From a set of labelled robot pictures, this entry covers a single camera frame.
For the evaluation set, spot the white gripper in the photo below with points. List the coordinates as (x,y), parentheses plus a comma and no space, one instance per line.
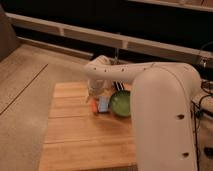
(96,87)

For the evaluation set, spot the orange pepper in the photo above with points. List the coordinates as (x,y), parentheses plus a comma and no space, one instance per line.
(94,107)

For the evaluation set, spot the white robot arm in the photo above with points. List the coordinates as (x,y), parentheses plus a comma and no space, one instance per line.
(160,104)

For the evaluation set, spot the blue sponge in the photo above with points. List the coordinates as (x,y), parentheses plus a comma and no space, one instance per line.
(103,104)

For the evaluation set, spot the black striped object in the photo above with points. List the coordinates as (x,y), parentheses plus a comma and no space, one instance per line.
(119,86)

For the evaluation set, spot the green bowl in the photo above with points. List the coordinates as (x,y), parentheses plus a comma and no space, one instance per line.
(119,103)

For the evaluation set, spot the wooden board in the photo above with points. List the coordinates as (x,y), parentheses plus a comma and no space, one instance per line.
(78,140)

